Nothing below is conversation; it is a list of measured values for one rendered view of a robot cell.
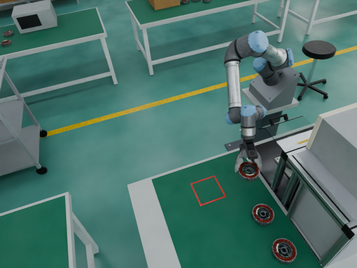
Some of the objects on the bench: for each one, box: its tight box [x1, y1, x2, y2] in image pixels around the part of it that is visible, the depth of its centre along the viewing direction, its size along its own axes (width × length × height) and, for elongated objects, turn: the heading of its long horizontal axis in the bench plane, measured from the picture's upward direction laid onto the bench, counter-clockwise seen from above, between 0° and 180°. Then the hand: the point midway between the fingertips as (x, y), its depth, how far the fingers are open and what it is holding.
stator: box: [271, 238, 297, 264], centre depth 128 cm, size 11×11×4 cm
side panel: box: [286, 182, 355, 268], centre depth 121 cm, size 28×3×32 cm, turn 24°
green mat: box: [151, 150, 322, 268], centre depth 138 cm, size 94×61×1 cm, turn 24°
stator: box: [252, 204, 274, 226], centre depth 141 cm, size 11×11×4 cm
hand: (248, 172), depth 141 cm, fingers closed on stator, 13 cm apart
